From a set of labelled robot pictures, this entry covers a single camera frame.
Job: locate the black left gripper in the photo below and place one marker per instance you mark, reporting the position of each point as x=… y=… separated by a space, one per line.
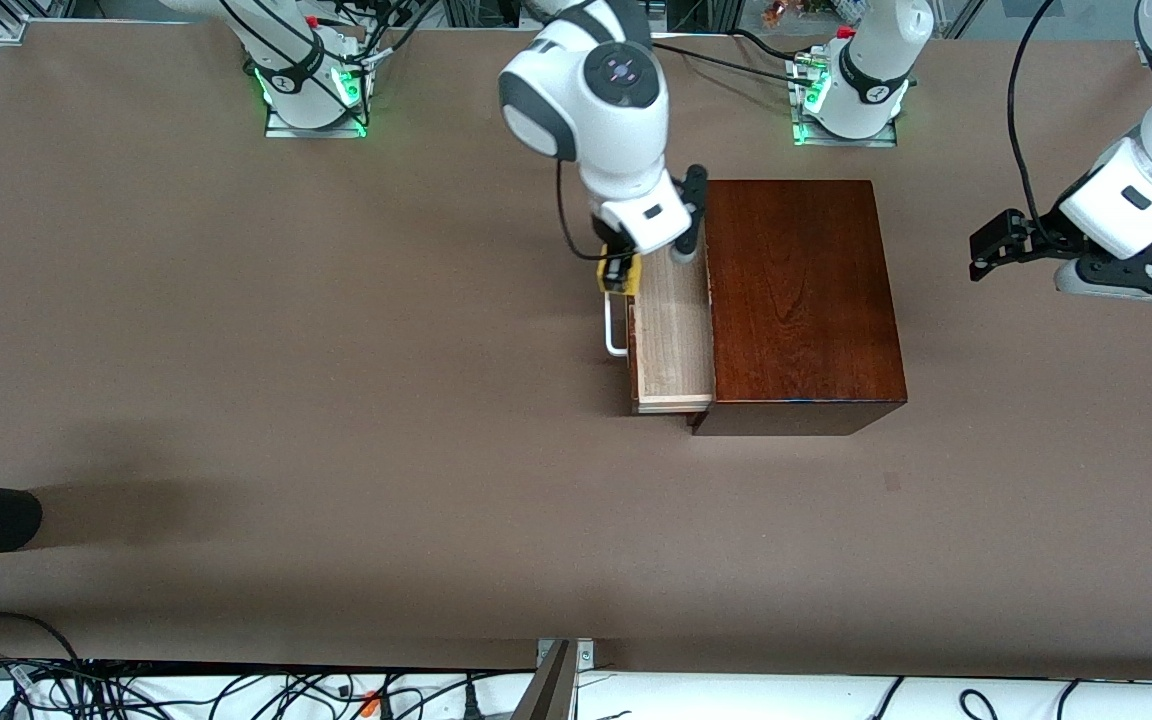
x=1044 y=240

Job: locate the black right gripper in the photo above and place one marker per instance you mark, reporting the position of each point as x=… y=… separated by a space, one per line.
x=617 y=268

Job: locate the yellow cube block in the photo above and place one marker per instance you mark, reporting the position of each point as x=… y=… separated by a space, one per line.
x=637 y=270

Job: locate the light wooden slat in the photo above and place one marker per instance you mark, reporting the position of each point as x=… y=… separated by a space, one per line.
x=674 y=340

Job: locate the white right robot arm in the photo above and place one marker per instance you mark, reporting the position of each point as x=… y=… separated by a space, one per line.
x=586 y=110

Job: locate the dark brown wooden cabinet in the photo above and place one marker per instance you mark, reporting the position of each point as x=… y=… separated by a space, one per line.
x=806 y=300

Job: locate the dark grey metal bar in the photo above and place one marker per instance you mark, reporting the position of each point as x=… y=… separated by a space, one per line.
x=548 y=690

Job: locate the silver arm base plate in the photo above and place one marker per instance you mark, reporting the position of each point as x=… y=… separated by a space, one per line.
x=816 y=135
x=281 y=130

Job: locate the silver metal table bracket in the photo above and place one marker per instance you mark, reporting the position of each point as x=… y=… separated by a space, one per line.
x=586 y=652

